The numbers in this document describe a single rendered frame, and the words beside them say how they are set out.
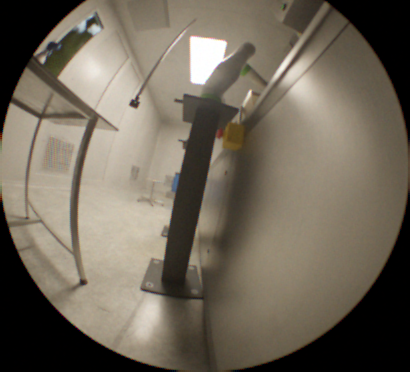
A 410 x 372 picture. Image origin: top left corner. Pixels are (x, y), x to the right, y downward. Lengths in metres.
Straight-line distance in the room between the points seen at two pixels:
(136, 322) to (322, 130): 0.69
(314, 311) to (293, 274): 0.05
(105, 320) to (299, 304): 0.58
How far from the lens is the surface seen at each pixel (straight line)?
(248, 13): 2.20
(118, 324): 0.61
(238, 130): 0.43
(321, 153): 0.15
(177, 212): 0.56
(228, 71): 0.65
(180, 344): 0.59
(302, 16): 0.47
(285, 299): 0.18
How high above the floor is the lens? 0.55
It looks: 8 degrees up
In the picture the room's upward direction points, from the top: 12 degrees clockwise
